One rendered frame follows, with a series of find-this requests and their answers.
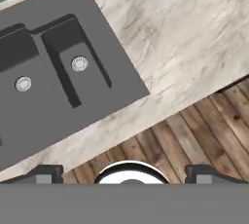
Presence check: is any dark grey double sink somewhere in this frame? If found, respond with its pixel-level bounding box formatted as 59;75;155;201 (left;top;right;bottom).
0;0;151;172

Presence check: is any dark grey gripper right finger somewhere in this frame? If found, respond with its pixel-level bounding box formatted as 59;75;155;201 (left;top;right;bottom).
184;164;248;185

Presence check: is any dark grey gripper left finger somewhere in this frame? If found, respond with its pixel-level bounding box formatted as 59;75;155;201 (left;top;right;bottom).
3;165;64;185

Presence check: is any round white and black object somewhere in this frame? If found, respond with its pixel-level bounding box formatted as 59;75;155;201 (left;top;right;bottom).
92;161;170;185

